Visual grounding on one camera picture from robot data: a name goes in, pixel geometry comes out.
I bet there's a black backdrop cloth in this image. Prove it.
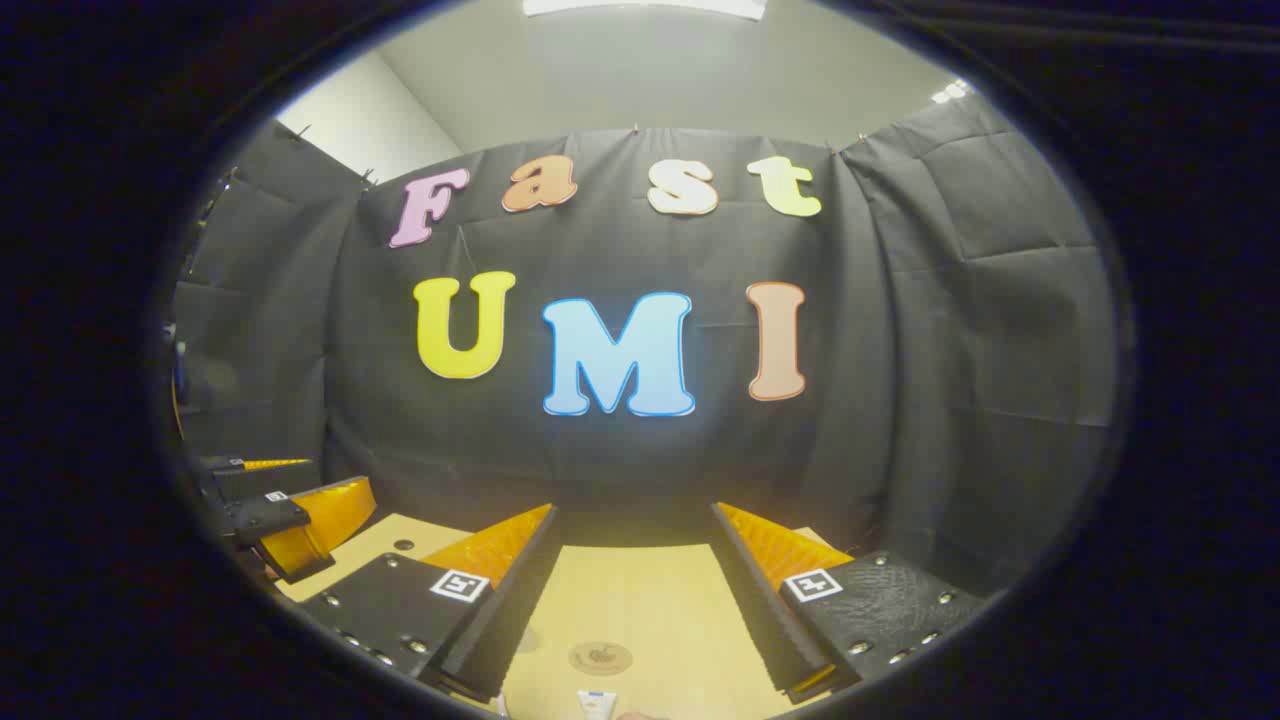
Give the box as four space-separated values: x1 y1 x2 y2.
165 95 1121 601

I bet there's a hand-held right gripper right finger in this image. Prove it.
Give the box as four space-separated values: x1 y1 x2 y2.
710 502 988 706

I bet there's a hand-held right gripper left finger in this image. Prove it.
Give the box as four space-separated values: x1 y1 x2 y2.
298 503 559 703

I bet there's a wooden desktop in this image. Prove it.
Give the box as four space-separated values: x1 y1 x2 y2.
272 513 856 720

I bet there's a round cork coaster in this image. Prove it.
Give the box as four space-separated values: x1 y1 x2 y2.
568 640 634 676

